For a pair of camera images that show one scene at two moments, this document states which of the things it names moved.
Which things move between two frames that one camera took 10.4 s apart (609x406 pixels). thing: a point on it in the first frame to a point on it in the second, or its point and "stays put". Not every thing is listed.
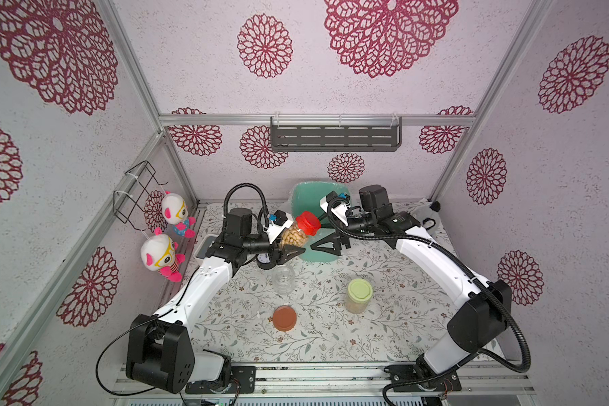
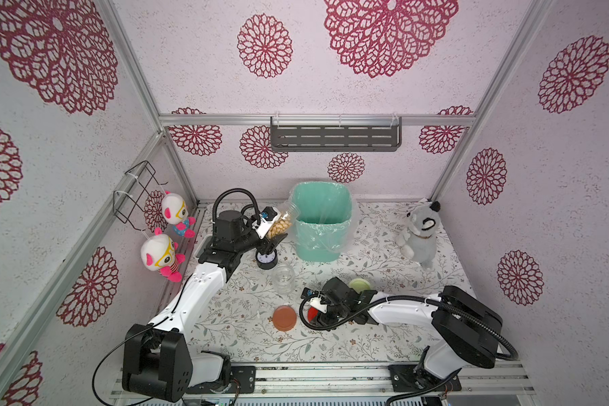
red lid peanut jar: [296, 234] to [288, 213]
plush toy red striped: [158, 254] stays put
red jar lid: [309, 223] to [312, 314]
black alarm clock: [264, 260] stays put
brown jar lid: [284, 318] stays put
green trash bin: [305, 196] stays put
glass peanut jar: [283, 280] stays put
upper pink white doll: [174, 211] stays put
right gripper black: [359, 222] to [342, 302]
